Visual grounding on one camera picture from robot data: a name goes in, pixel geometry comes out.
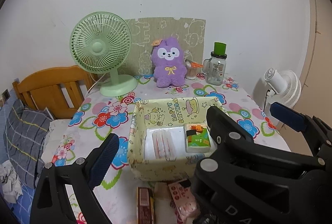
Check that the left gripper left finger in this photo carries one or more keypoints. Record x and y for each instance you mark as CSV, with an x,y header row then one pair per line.
x,y
51,203

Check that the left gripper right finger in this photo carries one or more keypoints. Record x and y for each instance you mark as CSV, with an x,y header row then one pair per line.
x,y
244,182

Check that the pink wet wipes pack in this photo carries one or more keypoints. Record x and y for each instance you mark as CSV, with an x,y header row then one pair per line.
x,y
184,200

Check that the green tissue pack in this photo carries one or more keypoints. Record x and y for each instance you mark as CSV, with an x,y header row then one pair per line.
x,y
197,138

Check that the clear plastic swab pack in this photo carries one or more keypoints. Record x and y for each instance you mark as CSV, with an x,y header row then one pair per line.
x,y
166,143

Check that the dark red carton box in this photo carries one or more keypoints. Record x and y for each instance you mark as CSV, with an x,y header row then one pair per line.
x,y
145,206

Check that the crumpled white cloth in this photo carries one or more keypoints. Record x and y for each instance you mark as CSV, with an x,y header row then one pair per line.
x,y
10,183

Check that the grey plaid pillow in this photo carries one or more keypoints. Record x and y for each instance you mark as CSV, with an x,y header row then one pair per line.
x,y
25,132

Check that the yellow cartoon storage box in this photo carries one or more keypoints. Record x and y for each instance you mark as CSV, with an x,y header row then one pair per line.
x,y
157,113

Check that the floral tablecloth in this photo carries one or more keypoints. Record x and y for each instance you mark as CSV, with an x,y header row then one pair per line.
x,y
100,116

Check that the white standing fan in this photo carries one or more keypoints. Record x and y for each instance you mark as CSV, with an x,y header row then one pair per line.
x,y
285,87

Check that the beige cabinet door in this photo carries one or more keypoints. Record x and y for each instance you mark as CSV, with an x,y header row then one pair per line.
x,y
315,98

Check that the glass jar with green cup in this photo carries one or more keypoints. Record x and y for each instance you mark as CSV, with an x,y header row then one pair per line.
x,y
214,67

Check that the cotton swab jar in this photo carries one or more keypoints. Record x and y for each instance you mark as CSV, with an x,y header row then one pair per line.
x,y
192,69

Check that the purple plush toy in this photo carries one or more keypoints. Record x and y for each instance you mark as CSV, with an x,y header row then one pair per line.
x,y
169,65

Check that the green cartoon cardboard panel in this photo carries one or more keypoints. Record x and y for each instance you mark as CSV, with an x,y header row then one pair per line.
x,y
149,34

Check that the green desk fan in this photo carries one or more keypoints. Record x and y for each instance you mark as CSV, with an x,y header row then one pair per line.
x,y
100,43

